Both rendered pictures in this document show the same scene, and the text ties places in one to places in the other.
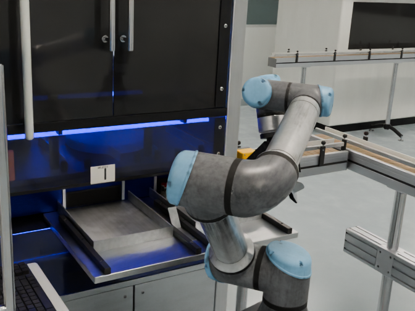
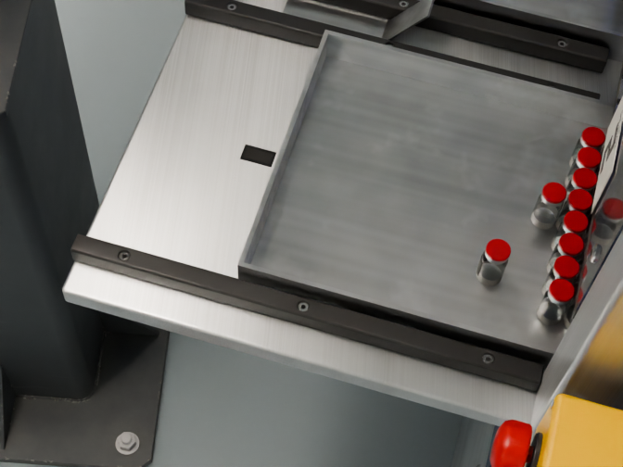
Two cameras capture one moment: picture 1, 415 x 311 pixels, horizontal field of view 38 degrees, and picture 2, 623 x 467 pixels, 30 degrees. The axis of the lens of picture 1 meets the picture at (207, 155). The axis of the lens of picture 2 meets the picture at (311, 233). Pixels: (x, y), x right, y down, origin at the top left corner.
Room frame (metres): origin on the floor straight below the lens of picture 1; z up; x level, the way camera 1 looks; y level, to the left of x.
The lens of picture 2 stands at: (2.23, -0.48, 1.75)
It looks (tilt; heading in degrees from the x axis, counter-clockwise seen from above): 60 degrees down; 134
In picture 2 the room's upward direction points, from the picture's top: 5 degrees clockwise
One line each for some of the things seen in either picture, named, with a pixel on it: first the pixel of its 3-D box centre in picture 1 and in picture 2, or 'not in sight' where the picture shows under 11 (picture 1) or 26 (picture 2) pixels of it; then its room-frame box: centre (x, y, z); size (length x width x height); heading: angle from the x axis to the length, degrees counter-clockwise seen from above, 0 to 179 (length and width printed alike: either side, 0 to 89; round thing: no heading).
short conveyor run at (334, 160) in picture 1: (280, 158); not in sight; (2.46, -0.31, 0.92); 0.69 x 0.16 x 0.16; 122
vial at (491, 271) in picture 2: not in sight; (493, 263); (2.01, -0.03, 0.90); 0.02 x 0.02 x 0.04
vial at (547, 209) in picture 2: not in sight; (548, 206); (2.00, 0.05, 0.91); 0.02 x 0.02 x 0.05
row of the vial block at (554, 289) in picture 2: not in sight; (572, 223); (2.03, 0.05, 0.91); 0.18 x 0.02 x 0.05; 122
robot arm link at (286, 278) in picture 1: (285, 271); not in sight; (1.36, -0.21, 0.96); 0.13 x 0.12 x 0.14; 70
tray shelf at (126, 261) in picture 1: (169, 225); (433, 54); (1.80, 0.11, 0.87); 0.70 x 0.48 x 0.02; 122
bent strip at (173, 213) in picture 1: (181, 223); (356, 6); (1.73, 0.07, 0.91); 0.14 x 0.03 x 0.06; 32
